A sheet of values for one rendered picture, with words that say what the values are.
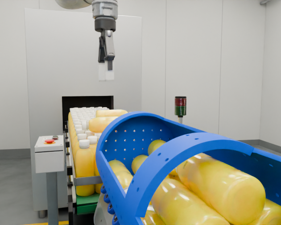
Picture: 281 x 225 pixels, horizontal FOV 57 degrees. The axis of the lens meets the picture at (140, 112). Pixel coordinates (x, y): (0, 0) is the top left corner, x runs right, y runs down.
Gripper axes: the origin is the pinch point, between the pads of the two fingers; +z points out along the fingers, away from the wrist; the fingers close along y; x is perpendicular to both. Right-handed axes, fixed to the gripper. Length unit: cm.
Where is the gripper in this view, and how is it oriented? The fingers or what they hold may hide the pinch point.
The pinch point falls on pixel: (105, 77)
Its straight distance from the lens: 95.3
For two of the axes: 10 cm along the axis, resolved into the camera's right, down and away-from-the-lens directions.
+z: 0.0, 9.9, 1.1
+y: 3.0, 1.0, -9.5
